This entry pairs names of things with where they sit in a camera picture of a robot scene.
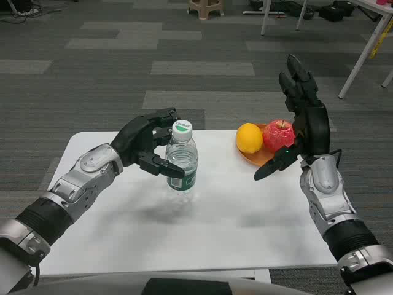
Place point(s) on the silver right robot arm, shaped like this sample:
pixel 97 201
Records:
pixel 337 215

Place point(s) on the white desk frame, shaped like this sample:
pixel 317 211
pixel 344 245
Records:
pixel 365 46

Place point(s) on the red apple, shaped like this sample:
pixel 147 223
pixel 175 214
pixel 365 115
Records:
pixel 278 136

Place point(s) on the black bag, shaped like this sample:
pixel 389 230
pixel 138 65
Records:
pixel 334 10

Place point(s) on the clear plastic water bottle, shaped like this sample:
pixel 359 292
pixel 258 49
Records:
pixel 181 159

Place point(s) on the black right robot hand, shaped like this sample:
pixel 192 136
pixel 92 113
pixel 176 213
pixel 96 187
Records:
pixel 316 129

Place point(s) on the brown wooden plate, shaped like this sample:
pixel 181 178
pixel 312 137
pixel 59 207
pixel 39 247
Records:
pixel 255 156

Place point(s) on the yellow measuring tape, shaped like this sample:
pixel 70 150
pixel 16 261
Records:
pixel 380 37

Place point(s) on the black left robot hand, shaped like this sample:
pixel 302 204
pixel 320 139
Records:
pixel 135 135

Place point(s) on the yellow orange fruit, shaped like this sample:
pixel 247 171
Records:
pixel 249 138

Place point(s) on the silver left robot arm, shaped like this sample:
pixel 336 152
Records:
pixel 61 196

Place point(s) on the white power strip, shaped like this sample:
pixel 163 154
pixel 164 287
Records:
pixel 26 12

